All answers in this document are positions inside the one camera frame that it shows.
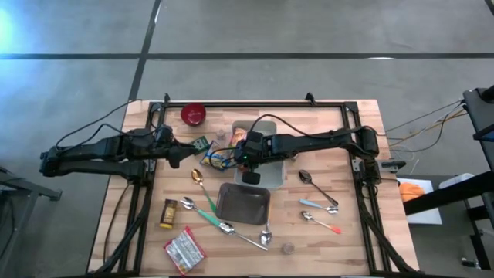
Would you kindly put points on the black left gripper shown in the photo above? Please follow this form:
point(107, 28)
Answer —
point(174, 150)

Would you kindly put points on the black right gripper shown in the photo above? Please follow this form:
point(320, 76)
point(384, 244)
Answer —
point(254, 148)

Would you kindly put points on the small green tin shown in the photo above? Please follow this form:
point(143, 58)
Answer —
point(203, 143)

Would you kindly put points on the blue yellow snack packet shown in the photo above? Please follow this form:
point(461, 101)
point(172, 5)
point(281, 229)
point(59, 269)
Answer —
point(216, 160)

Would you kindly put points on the black spoon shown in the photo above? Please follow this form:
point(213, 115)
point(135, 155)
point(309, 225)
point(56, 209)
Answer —
point(305, 176)

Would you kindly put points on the brown jar yellow lid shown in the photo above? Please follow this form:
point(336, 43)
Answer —
point(168, 214)

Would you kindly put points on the red white food packet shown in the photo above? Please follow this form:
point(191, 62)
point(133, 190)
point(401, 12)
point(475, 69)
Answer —
point(184, 251)

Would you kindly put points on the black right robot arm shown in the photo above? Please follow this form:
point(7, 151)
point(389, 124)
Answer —
point(316, 141)

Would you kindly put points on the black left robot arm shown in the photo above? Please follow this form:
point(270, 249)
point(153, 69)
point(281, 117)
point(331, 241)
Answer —
point(96, 148)

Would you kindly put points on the light grey plastic bin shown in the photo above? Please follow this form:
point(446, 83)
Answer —
point(266, 127)
point(274, 173)

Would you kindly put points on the red bowl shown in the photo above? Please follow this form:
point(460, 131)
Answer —
point(193, 114)

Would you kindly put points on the dark grey plastic bin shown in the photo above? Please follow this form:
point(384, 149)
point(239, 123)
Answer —
point(243, 204)

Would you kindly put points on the all silver spoon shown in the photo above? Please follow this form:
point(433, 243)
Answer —
point(227, 228)

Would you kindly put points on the grey metal stand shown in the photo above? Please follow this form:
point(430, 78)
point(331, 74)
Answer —
point(46, 193)

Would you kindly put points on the orange cloth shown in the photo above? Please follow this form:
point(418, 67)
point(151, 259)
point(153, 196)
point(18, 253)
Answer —
point(411, 192)

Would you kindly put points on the white flat box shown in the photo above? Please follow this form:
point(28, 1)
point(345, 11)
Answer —
point(424, 216)

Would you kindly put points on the white plastic container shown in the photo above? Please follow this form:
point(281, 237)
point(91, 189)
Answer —
point(457, 179)

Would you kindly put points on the black metal stand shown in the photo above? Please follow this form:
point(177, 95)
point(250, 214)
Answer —
point(478, 112)

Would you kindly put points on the black aluminium table frame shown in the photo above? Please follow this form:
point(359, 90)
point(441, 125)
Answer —
point(251, 104)

